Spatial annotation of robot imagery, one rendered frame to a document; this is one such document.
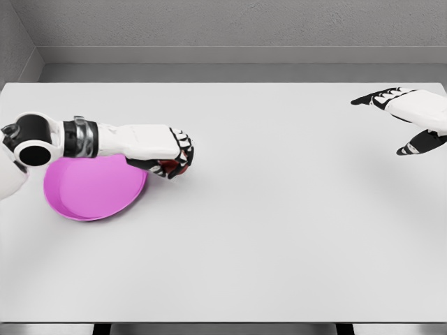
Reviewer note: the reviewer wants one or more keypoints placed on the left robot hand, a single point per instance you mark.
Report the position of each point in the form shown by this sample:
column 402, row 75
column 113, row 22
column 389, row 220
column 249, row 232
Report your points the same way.
column 153, row 141

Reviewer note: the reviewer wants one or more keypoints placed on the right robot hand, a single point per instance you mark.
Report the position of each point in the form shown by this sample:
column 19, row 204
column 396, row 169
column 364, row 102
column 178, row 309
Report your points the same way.
column 415, row 106

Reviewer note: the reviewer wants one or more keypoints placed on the red apple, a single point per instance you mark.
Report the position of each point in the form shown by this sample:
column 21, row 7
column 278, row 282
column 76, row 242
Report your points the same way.
column 171, row 167

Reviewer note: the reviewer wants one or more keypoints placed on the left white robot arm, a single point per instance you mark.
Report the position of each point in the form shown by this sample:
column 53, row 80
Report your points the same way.
column 80, row 137

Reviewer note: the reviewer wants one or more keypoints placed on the pink plate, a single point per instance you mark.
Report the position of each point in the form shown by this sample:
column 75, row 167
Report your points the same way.
column 94, row 188

